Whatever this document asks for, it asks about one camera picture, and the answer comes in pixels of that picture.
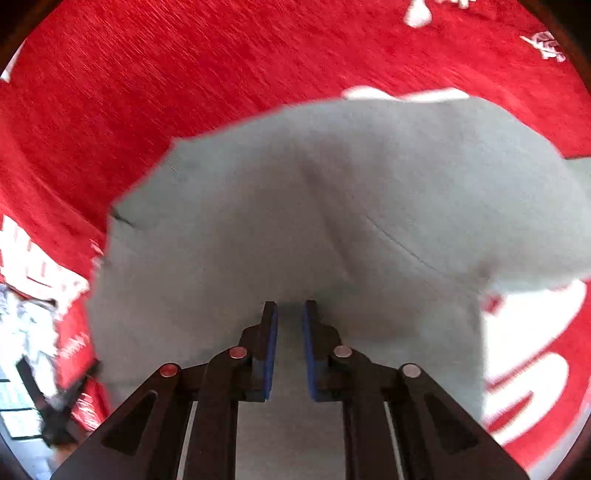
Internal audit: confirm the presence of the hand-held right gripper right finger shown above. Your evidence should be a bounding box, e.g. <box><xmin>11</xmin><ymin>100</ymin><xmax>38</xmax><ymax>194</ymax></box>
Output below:
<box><xmin>302</xmin><ymin>299</ymin><xmax>532</xmax><ymax>480</ymax></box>

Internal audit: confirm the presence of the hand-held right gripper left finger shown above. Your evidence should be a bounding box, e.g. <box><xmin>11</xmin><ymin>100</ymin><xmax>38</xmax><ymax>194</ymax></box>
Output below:
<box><xmin>50</xmin><ymin>301</ymin><xmax>280</xmax><ymax>480</ymax></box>

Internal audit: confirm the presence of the grey knit garment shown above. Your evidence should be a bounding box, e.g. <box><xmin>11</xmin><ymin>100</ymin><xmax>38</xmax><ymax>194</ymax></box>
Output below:
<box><xmin>88</xmin><ymin>95</ymin><xmax>591</xmax><ymax>480</ymax></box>

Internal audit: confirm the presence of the black stand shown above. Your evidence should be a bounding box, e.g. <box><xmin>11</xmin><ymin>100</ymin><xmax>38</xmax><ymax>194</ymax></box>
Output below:
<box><xmin>16</xmin><ymin>357</ymin><xmax>101</xmax><ymax>449</ymax></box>

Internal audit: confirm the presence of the red printed blanket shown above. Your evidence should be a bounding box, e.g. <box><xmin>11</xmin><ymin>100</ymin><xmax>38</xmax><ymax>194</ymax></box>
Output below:
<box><xmin>0</xmin><ymin>0</ymin><xmax>591</xmax><ymax>476</ymax></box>

